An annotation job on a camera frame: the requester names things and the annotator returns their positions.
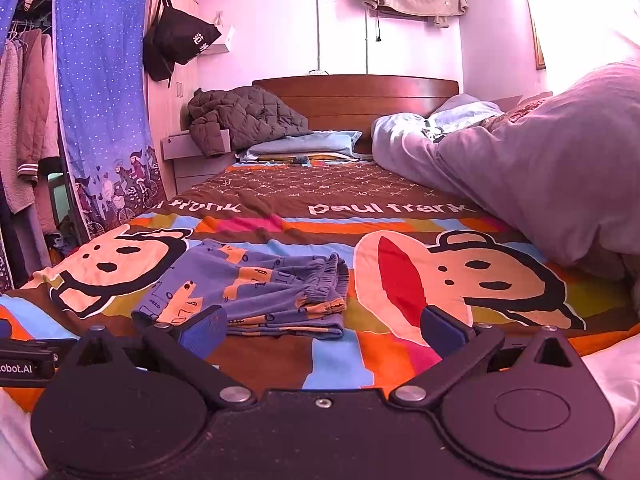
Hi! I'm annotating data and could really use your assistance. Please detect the black wall cable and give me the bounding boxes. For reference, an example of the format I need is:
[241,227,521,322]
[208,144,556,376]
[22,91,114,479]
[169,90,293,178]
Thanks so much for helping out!
[312,0,351,75]
[365,10,383,75]

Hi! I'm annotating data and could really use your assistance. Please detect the blue printed pants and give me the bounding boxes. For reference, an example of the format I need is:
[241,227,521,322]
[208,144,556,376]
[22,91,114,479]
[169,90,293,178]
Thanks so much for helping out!
[131,239,351,338]

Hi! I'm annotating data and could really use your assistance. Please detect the white box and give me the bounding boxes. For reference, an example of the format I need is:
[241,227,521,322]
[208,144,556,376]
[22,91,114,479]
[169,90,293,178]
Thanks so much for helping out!
[197,10,236,56]

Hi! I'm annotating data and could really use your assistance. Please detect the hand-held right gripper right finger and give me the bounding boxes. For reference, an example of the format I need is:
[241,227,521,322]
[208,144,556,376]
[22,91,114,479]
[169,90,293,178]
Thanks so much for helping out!
[389,304,577,409]

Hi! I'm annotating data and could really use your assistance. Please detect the pink fleece coat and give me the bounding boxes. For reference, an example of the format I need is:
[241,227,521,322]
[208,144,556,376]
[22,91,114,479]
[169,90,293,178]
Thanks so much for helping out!
[0,40,36,213]

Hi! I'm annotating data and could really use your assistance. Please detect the black tote bag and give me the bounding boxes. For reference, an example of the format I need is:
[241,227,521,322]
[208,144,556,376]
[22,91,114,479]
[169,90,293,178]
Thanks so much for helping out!
[142,0,222,88]

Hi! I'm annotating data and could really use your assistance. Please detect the pink quilted jacket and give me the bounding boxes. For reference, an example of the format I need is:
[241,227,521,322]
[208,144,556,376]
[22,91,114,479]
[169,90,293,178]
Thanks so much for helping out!
[17,27,63,183]

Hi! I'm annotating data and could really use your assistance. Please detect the pink patterned cloth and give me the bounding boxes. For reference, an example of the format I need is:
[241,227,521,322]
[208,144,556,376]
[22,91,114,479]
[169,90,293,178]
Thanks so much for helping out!
[492,92,553,126]

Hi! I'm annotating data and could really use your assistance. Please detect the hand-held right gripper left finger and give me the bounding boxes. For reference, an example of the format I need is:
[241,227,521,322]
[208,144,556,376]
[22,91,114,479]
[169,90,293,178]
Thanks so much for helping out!
[74,305,257,409]

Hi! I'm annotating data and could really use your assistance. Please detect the wooden headboard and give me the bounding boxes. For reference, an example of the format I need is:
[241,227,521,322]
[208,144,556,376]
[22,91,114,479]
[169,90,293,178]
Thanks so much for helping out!
[251,75,460,148]

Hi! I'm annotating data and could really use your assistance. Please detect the beige bedside table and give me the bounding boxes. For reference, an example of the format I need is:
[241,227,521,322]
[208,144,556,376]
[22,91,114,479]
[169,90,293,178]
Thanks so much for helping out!
[161,129,236,193]

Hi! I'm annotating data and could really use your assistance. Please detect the dark quilted jacket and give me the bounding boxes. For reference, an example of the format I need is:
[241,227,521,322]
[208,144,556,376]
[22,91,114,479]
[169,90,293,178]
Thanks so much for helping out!
[187,86,313,158]

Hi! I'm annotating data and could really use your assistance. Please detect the light blue pillow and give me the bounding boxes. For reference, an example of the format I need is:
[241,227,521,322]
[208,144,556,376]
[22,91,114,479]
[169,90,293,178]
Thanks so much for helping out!
[237,130,363,163]
[425,94,506,136]

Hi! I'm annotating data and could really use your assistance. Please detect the grey duvet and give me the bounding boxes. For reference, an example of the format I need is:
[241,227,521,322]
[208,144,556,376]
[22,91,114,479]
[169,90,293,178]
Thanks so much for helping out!
[371,60,640,281]

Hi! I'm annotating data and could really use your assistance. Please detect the colourful cartoon printed blanket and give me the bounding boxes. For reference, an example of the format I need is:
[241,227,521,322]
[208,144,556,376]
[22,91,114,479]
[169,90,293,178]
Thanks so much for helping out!
[0,157,640,411]

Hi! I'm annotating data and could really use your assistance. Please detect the beige wardrobe cabinet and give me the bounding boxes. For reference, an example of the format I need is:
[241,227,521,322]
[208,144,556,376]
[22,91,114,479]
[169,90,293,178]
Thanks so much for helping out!
[142,0,203,198]

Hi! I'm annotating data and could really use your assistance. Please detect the blue cloth heap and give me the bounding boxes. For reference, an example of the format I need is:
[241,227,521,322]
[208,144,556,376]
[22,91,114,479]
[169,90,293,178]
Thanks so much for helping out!
[47,215,83,261]

